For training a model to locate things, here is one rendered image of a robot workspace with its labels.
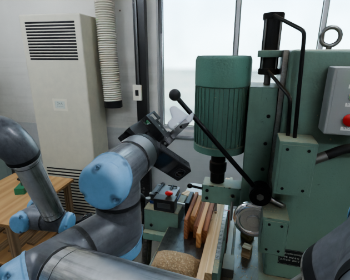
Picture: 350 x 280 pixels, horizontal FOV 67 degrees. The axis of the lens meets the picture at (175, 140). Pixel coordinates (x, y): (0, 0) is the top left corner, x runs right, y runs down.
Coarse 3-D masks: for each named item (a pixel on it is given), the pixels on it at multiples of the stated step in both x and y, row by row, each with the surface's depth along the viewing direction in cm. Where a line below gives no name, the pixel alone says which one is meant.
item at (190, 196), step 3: (192, 192) 103; (189, 195) 101; (192, 195) 101; (189, 198) 99; (192, 198) 102; (186, 201) 97; (189, 201) 97; (180, 204) 101; (183, 204) 101; (186, 204) 96; (189, 204) 97; (183, 207) 101; (186, 207) 96; (186, 210) 97; (186, 213) 97
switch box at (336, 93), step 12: (336, 72) 61; (348, 72) 60; (336, 84) 61; (348, 84) 61; (324, 96) 67; (336, 96) 62; (324, 108) 66; (336, 108) 63; (348, 108) 62; (324, 120) 65; (336, 120) 64; (324, 132) 65; (336, 132) 64; (348, 132) 64
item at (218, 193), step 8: (208, 184) 93; (216, 184) 93; (224, 184) 93; (232, 184) 93; (240, 184) 93; (208, 192) 94; (216, 192) 93; (224, 192) 92; (232, 192) 91; (240, 192) 91; (208, 200) 95; (216, 200) 94; (224, 200) 93
